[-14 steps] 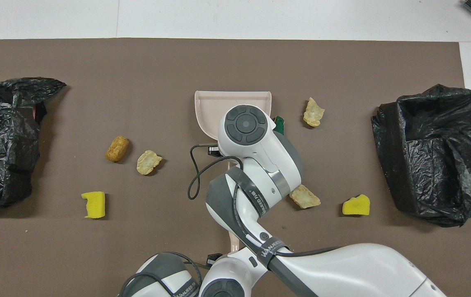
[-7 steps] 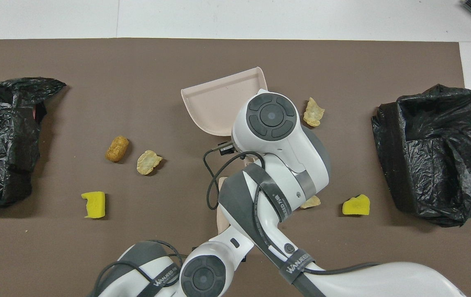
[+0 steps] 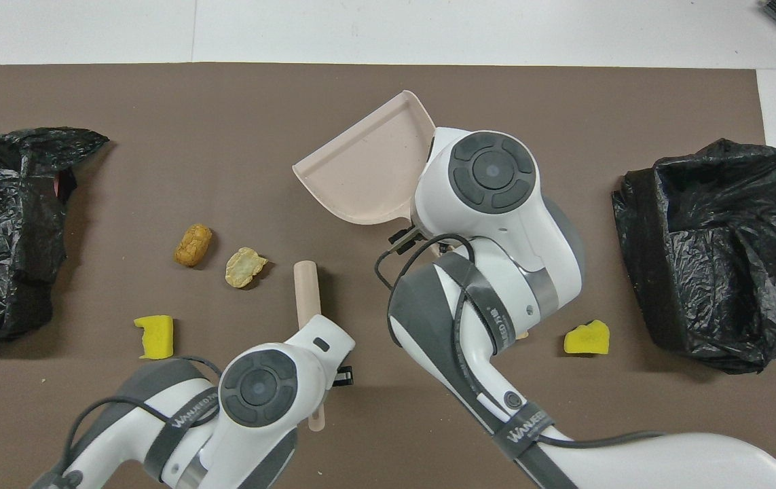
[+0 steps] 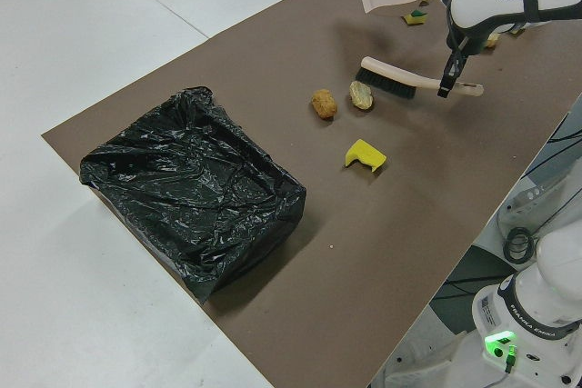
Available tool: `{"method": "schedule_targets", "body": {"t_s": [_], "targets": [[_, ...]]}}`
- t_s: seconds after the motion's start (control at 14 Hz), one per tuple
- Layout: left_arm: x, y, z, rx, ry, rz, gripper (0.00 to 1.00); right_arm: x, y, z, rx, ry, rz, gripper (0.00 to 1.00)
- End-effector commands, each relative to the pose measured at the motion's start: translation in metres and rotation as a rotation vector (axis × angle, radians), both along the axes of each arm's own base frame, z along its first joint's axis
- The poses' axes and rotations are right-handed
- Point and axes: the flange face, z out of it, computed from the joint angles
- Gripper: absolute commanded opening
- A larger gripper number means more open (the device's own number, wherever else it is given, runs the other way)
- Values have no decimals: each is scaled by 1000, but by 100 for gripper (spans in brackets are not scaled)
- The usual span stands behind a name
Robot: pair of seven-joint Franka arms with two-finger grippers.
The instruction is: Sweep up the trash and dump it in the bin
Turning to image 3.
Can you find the pale foam chunk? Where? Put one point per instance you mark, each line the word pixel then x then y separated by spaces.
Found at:
pixel 245 267

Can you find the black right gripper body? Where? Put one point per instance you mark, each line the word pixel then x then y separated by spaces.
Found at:
pixel 404 240

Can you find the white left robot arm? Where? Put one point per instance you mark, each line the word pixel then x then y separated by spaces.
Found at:
pixel 259 387

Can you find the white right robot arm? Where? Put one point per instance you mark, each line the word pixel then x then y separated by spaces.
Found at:
pixel 496 170

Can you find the yellow sponge piece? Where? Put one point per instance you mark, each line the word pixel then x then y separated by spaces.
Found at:
pixel 588 339
pixel 157 339

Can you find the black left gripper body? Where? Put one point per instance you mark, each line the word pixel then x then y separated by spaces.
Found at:
pixel 344 377

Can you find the beige plastic dustpan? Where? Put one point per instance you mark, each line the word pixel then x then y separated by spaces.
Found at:
pixel 367 170

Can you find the brown table mat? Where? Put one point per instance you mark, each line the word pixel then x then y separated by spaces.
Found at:
pixel 157 136

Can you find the pink bin under bag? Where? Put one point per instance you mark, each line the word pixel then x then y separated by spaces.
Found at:
pixel 56 185

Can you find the brown foam nugget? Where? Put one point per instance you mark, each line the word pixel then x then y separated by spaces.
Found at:
pixel 192 246

